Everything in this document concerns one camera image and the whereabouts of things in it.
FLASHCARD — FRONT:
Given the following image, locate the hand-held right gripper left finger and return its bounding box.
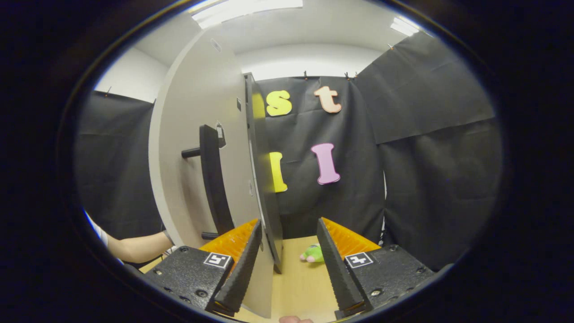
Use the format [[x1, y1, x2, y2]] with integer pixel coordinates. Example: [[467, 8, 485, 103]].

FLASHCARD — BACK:
[[143, 218, 263, 314]]

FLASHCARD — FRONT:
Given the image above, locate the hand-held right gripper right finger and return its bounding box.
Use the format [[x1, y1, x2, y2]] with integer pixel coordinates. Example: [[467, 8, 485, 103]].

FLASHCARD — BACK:
[[316, 218, 436, 320]]

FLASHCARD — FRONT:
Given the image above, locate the dark grey cabinet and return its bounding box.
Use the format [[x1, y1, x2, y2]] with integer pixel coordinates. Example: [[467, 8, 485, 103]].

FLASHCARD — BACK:
[[244, 72, 284, 274]]

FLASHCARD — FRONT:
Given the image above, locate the black door handle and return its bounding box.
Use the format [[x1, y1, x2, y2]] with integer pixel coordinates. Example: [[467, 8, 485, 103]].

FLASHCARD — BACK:
[[181, 124, 236, 240]]

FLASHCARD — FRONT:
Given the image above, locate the grey cabinet door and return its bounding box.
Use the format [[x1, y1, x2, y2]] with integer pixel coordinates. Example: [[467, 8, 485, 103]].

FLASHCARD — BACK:
[[148, 27, 275, 319]]

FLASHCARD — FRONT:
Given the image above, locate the green and pink toy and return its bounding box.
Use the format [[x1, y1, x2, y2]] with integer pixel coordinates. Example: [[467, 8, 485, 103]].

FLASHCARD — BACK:
[[300, 244, 325, 264]]

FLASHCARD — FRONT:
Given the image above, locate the black backdrop cloth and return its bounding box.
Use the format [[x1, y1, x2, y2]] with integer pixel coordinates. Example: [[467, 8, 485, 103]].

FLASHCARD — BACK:
[[74, 31, 503, 272]]

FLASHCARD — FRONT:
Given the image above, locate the ceiling light panel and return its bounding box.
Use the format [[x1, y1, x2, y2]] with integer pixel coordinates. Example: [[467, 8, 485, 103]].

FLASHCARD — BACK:
[[389, 17, 422, 37], [191, 0, 304, 30]]

